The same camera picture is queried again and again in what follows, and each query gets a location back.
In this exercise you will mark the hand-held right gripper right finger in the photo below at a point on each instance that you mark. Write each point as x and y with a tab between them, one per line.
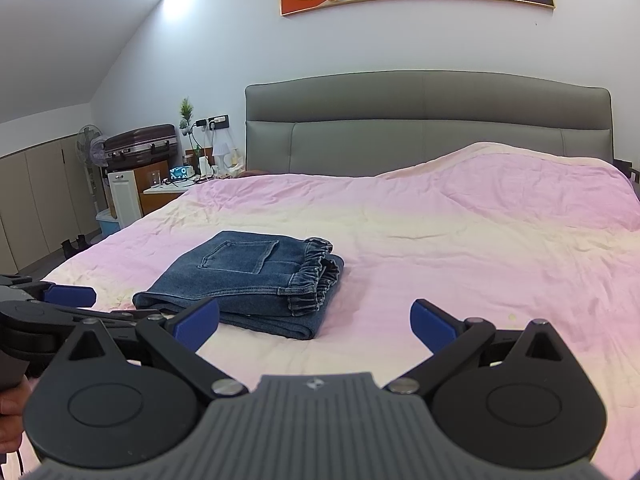
432	322

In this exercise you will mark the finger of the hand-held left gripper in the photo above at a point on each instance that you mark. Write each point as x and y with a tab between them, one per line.
70	295
120	317

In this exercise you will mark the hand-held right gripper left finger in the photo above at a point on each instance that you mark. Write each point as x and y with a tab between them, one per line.
200	322

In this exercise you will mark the blue denim pants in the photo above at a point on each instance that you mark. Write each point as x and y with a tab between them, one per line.
240	280

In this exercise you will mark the person's left hand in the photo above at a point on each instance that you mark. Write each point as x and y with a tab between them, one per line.
10	410

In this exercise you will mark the dark shoes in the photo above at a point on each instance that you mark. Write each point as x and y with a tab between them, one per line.
75	245

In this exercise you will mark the pink bedsheet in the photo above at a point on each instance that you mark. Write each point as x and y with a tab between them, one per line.
450	240

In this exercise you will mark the beige built-in wardrobe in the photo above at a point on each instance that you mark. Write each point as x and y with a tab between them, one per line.
35	200

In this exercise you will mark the white small cabinet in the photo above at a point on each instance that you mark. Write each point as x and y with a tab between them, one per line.
124	199

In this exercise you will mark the white nightstand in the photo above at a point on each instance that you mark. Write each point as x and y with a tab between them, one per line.
167	191

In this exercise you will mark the standing electric fan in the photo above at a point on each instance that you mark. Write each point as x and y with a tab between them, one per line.
90	152

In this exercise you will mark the dark brown suitcase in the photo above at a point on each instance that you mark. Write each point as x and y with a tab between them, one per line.
140	147

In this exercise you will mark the small white table lamp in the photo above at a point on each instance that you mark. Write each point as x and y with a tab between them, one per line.
221	152

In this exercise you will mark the grey padded headboard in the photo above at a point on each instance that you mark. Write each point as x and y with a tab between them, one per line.
425	125

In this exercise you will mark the small green potted plant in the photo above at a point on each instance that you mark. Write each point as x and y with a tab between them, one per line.
186	112

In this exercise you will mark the dark bedside furniture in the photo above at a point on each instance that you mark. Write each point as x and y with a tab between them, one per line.
627	172

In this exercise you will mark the wall power outlet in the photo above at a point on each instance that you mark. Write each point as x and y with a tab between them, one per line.
212	122

